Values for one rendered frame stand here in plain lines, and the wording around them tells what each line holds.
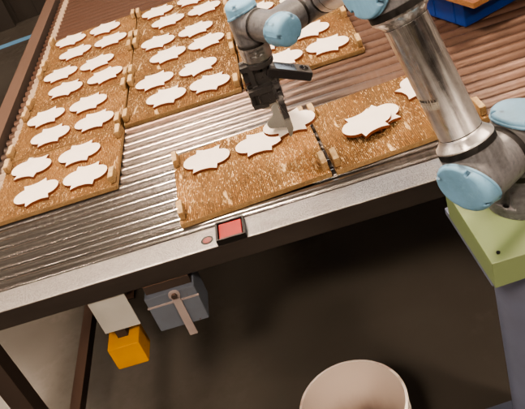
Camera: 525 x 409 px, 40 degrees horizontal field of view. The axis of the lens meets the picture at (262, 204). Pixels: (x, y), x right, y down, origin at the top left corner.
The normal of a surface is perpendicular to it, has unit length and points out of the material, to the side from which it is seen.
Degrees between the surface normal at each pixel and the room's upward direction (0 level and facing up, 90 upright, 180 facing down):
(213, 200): 0
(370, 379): 87
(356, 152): 0
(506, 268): 90
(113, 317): 90
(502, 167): 69
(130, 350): 90
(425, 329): 0
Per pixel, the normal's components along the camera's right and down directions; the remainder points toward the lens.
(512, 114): -0.14, -0.82
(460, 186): -0.64, 0.67
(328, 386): 0.53, 0.31
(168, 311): 0.10, 0.57
